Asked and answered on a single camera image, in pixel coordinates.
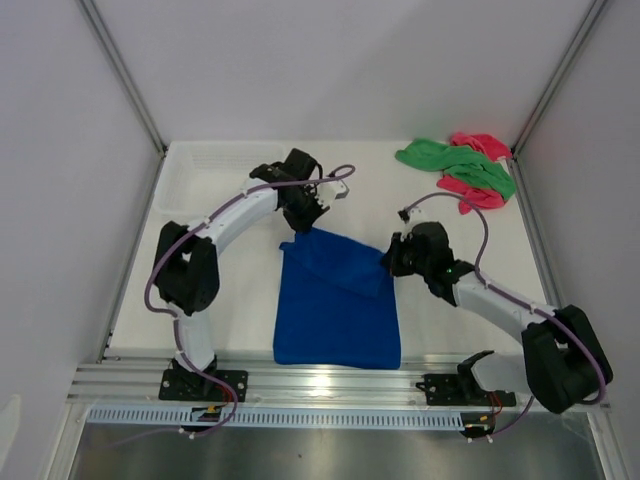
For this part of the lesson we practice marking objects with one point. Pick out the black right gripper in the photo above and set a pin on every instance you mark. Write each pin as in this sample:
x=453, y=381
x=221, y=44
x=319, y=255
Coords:
x=391, y=258

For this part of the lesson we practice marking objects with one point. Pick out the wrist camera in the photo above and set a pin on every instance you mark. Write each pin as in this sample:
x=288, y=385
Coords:
x=331, y=191
x=410, y=218

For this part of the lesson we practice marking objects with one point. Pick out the aluminium frame rail right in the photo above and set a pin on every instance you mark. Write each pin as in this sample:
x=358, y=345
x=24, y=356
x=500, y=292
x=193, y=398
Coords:
x=547, y=269

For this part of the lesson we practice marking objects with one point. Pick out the aluminium frame post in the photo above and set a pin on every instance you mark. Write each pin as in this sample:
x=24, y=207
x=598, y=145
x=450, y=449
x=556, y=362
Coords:
x=578, y=42
x=113, y=56

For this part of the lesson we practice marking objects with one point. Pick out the aluminium frame post right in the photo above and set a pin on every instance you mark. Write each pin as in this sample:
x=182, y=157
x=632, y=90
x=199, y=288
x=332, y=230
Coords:
x=578, y=42

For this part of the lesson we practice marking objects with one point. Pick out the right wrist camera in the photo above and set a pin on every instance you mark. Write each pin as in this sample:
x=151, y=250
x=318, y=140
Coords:
x=410, y=218

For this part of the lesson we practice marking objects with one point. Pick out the pink towel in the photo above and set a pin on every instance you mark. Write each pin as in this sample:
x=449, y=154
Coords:
x=496, y=151

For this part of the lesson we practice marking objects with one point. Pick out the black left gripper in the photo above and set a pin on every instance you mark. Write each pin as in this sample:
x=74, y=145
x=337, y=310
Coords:
x=318, y=211

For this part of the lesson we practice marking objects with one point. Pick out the green towel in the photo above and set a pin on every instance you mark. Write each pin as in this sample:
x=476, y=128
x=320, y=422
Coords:
x=461, y=162

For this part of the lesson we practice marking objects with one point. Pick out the blue towel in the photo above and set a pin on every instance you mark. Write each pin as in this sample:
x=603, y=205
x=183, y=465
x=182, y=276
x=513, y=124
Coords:
x=336, y=305

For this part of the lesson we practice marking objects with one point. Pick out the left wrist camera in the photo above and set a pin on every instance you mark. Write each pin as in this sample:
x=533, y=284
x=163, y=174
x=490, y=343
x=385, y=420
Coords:
x=331, y=191

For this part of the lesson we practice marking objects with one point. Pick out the aluminium frame post left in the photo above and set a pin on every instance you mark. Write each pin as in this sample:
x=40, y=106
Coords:
x=113, y=56

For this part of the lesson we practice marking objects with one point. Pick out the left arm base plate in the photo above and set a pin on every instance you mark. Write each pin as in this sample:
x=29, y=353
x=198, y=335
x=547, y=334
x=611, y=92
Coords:
x=182, y=385

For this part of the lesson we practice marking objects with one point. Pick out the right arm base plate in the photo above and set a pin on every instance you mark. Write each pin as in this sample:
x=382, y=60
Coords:
x=460, y=390

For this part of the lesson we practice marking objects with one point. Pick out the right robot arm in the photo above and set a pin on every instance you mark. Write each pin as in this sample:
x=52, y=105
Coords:
x=560, y=363

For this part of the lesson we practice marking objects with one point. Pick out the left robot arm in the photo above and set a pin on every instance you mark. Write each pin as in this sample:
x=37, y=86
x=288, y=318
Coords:
x=185, y=279

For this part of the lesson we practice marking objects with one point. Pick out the white plastic basket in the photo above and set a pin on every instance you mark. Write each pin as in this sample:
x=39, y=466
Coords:
x=198, y=176

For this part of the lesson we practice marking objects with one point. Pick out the slotted cable duct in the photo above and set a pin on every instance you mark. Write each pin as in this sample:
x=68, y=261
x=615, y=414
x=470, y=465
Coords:
x=276, y=417

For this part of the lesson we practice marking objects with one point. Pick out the aluminium front rail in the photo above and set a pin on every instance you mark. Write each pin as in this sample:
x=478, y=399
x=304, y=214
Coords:
x=138, y=379

